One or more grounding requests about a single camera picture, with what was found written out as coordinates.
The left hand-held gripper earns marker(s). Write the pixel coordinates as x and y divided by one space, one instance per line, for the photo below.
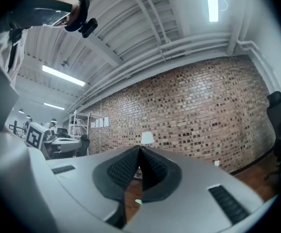
34 136

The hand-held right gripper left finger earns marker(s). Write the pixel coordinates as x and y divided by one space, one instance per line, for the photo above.
77 190

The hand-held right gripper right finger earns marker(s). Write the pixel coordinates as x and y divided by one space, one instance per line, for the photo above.
191 203

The white office desk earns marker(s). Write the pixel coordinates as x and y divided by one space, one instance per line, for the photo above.
66 143

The long ceiling light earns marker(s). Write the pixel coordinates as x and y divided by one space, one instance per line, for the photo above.
62 75
54 106
211 4

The white metal shelf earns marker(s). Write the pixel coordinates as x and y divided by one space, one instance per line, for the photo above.
69 125

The black office chair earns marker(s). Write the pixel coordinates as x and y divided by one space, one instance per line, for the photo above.
279 120
84 144

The white table lamp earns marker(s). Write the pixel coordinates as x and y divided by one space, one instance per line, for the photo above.
147 138

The person's white shirt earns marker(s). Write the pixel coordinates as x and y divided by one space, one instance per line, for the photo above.
21 57

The black chest-worn board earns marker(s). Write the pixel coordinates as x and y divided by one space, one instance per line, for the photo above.
50 16

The person's head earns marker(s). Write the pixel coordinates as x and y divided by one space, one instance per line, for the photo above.
71 7

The white ceiling pipes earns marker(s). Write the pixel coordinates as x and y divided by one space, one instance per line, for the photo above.
179 44

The white wall socket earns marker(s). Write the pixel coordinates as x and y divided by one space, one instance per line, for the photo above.
217 163

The black head-worn camera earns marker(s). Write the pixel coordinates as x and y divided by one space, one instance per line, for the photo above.
89 28

